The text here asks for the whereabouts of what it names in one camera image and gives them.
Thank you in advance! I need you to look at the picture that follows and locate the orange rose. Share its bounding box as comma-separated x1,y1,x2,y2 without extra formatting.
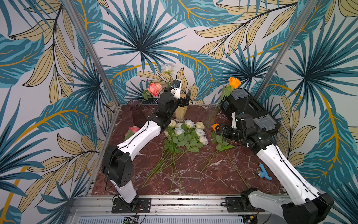
200,124,235,173
217,141,249,189
218,77,241,103

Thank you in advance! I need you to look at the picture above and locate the pink rose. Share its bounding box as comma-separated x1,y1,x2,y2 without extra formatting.
142,83,162,102
125,126,140,141

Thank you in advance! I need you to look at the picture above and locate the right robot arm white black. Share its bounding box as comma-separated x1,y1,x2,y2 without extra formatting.
212,114,334,224

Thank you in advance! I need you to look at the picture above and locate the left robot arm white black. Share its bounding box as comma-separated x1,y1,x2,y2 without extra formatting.
102,91,190,205

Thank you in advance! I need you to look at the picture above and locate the cream yellow fluted vase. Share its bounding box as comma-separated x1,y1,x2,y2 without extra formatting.
174,97,190,122

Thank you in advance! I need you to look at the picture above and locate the clear glass vase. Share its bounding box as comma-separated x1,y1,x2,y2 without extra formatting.
204,103,220,127

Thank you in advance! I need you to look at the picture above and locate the black plastic toolbox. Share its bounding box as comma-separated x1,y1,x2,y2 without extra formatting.
220,89,281,141

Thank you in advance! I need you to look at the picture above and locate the white rose bunch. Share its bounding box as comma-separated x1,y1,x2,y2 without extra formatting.
142,119,208,194

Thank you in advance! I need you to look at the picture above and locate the dark purple glass vase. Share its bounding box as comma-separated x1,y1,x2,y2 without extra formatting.
127,99,147,127

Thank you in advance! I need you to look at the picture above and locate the blue plastic tool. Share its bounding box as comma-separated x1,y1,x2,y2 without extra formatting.
256,163,273,181

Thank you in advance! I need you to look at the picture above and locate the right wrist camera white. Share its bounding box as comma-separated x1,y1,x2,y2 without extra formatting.
231,112,237,129

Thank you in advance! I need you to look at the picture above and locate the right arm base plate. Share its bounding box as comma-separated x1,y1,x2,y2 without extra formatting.
221,197,265,213

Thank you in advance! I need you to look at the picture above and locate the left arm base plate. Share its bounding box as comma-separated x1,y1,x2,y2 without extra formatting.
112,197,152,214

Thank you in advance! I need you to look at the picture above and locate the aluminium front rail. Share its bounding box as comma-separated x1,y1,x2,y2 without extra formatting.
65,195,308,224

